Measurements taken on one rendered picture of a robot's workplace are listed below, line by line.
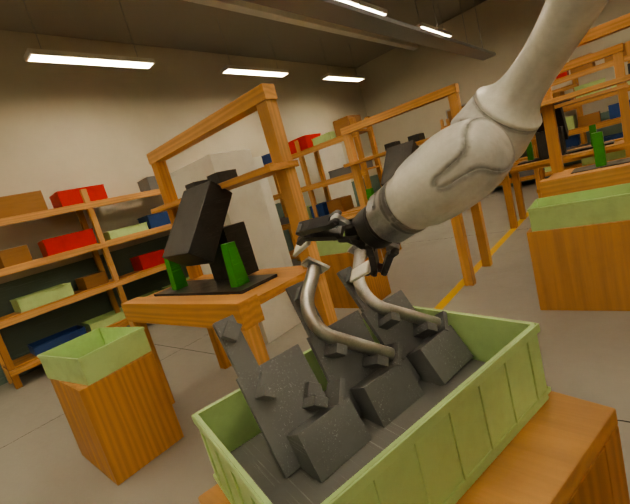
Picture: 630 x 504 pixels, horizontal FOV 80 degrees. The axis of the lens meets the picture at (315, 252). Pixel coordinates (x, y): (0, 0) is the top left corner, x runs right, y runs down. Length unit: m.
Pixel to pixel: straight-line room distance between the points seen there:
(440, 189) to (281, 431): 0.54
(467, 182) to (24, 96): 6.86
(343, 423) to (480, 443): 0.24
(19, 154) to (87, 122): 1.10
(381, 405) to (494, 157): 0.55
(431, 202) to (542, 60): 0.21
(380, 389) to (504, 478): 0.25
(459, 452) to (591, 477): 0.26
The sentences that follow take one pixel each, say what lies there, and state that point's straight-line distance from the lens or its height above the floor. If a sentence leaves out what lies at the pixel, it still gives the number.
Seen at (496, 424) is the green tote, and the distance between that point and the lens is 0.82.
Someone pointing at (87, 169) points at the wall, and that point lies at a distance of 6.95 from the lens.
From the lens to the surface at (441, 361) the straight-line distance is 0.93.
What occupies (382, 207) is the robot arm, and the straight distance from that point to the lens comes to 0.55.
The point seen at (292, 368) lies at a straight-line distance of 0.81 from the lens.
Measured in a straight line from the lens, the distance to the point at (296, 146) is 6.59.
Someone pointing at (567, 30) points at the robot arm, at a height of 1.43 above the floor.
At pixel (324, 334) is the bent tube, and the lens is 0.79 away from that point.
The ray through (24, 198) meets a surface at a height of 2.21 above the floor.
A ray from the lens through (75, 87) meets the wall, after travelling 7.37.
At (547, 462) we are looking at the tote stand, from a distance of 0.83.
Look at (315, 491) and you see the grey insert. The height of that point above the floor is 0.85.
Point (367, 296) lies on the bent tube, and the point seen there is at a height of 1.07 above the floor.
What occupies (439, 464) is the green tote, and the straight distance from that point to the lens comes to 0.71.
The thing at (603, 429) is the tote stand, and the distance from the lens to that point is 0.92.
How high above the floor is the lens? 1.34
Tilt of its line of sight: 9 degrees down
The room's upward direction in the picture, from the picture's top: 16 degrees counter-clockwise
